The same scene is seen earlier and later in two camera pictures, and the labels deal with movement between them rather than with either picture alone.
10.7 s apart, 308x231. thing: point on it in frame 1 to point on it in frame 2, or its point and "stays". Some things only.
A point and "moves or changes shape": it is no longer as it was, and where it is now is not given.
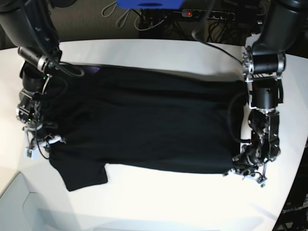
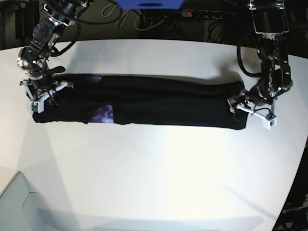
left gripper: [41, 135] to [40, 87]
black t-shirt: [144, 118] moves or changes shape
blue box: [149, 4] stays
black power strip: [214, 15] stays
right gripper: [250, 163] to [253, 101]
